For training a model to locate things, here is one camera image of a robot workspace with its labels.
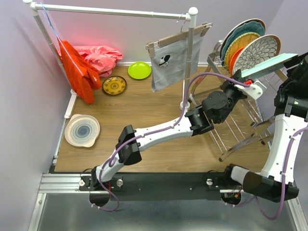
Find orange plastic plate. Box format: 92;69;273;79
229;47;244;73

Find light blue divided tray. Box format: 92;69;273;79
241;53;298;81

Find brown rim floral plate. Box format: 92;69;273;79
232;35;281;74

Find woven bamboo plate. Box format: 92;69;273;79
224;32;260;66

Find teal scalloped plate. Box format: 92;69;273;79
220;20;265;64

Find large floral ceramic plate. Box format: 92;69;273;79
219;18;266;56

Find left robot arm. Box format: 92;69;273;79
90;71;253;190

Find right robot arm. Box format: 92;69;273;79
221;54;308;203

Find metal dish rack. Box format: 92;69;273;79
189;40;287;162

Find grey panda towel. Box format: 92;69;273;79
151;38;188;92

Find beige clip hanger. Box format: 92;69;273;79
146;22;213;58

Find lime green plate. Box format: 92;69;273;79
128;62;152;80

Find dark yellow patterned plate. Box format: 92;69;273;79
102;76;127;96

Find pink plastic bag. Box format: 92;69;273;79
73;46;123;77

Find orange garment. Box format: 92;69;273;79
57;39;102;104

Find white striped plate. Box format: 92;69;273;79
64;114;101;148

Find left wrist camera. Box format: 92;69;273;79
235;80;267;100

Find white clothes rack frame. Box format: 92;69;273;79
23;0;198;110

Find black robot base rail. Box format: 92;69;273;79
79;172;258;202

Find blue wire hanger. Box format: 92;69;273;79
40;2;84;76

